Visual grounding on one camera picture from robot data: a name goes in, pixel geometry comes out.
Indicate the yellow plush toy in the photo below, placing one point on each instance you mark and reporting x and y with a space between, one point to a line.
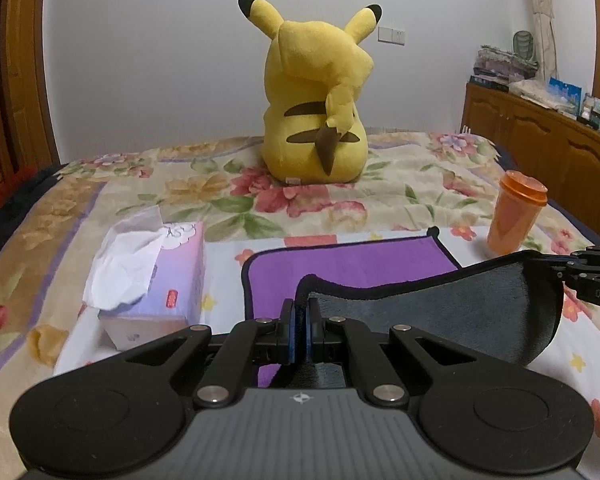
310 110

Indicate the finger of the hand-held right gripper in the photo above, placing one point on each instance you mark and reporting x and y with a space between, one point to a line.
577 276
575 255

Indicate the white tissue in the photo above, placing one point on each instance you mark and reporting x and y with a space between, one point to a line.
122 270

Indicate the white wall switch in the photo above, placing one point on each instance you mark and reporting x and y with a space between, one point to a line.
391 35

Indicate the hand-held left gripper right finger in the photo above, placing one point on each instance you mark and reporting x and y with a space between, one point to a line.
310 332

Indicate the purple and grey towel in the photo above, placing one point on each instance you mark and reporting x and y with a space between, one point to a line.
360 266

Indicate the wooden cabinet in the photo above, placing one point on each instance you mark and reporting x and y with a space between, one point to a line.
535 135

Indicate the purple tissue box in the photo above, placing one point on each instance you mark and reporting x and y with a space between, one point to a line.
177 280

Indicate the beige curtain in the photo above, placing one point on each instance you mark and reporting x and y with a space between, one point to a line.
542 5

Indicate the orange plastic cup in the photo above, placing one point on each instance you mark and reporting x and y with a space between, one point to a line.
512 215

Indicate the floral blanket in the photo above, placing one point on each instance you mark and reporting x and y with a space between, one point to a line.
220 210

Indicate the wooden wardrobe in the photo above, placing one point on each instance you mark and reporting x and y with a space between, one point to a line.
15 70

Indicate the green glass vase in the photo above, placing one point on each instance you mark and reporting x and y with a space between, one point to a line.
523 46

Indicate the white lace cloth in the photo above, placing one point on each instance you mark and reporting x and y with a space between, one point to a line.
530 91

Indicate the blue picture card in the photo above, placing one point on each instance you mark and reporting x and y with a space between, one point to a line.
565 96

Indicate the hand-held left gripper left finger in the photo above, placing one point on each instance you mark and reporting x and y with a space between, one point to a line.
292 332

